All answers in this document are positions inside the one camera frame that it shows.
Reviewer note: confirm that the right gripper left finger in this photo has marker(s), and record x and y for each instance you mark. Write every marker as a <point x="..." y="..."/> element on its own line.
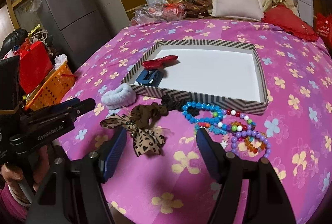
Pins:
<point x="71" y="192"/>

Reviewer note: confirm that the leopard print bow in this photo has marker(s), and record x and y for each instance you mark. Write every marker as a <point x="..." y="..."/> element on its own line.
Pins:
<point x="144" y="140"/>

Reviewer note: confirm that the brown scrunchie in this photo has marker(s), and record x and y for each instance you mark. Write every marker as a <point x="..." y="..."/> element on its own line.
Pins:
<point x="144" y="115"/>

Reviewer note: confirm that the white fluffy scrunchie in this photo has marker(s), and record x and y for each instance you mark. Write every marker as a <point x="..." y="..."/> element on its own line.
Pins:
<point x="122" y="96"/>

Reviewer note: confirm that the black scrunchie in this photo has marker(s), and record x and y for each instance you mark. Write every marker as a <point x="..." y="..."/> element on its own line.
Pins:
<point x="172" y="105"/>

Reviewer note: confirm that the blue claw hair clip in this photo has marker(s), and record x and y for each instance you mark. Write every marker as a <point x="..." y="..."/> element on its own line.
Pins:
<point x="150" y="77"/>

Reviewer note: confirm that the red bow hair clip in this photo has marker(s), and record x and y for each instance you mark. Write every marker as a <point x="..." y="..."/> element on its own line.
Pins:
<point x="159" y="62"/>

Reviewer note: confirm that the person's left hand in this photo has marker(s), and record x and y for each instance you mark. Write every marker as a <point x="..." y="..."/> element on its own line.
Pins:
<point x="14" y="175"/>

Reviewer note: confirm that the orange plastic basket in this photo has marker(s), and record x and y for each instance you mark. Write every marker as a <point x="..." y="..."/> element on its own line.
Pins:
<point x="53" y="89"/>

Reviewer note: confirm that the red box left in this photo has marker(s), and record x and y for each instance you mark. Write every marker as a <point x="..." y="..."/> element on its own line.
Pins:
<point x="34" y="65"/>

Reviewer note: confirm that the white cloth in basket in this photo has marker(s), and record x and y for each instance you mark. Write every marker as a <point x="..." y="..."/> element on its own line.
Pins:
<point x="60" y="60"/>

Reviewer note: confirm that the pink floral bed sheet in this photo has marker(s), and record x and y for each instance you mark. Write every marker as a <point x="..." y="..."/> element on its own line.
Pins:
<point x="175" y="187"/>

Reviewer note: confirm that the grey refrigerator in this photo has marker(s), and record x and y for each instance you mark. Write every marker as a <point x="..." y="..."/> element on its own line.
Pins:
<point x="76" y="27"/>

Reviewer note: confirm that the striped box with white inside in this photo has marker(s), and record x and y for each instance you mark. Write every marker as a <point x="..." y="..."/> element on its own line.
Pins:
<point x="225" y="73"/>

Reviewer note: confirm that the clear plastic bag with items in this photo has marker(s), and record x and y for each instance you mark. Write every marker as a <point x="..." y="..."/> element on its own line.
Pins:
<point x="158" y="11"/>

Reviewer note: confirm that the red heart cushion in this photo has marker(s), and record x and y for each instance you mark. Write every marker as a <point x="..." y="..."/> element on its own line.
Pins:
<point x="284" y="18"/>

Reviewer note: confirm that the red shopping bag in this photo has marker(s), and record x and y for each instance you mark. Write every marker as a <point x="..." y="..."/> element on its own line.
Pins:
<point x="323" y="28"/>

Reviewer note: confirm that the white small pillow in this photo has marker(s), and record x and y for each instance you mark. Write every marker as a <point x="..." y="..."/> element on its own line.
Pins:
<point x="238" y="9"/>

